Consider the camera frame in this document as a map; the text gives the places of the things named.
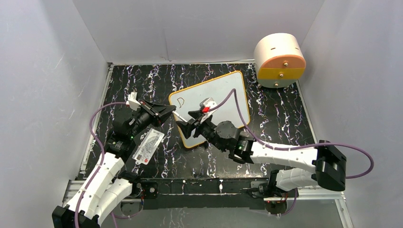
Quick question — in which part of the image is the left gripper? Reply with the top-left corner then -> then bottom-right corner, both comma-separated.
128,100 -> 177,139

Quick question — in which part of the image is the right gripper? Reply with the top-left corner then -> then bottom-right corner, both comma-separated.
176,110 -> 227,152

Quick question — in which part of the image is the white whiteboard marker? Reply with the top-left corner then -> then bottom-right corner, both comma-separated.
173,111 -> 188,123

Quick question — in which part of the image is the yellow framed whiteboard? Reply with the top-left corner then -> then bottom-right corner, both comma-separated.
168,71 -> 250,128

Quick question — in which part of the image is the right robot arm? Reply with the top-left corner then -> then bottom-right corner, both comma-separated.
176,111 -> 346,197

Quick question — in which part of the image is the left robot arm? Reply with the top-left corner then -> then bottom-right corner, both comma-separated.
52,100 -> 176,228

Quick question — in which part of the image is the flat packaged ruler set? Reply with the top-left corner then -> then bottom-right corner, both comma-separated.
132,129 -> 165,165

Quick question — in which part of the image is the round three drawer cabinet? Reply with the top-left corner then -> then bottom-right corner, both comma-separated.
254,33 -> 307,88

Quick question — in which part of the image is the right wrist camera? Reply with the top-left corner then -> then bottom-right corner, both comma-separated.
200,97 -> 218,119

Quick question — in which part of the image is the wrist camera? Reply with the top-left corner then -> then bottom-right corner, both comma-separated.
200,97 -> 218,119
125,92 -> 141,111

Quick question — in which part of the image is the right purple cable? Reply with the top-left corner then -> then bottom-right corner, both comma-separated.
203,88 -> 375,218

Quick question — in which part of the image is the purple cable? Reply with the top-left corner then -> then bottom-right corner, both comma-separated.
203,88 -> 375,218
74,101 -> 130,228

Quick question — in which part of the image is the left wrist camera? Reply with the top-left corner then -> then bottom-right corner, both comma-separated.
125,92 -> 141,111

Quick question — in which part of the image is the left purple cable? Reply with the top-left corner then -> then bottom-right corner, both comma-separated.
74,101 -> 130,228

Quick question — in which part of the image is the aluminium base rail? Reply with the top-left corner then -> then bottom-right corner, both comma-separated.
63,178 -> 346,202

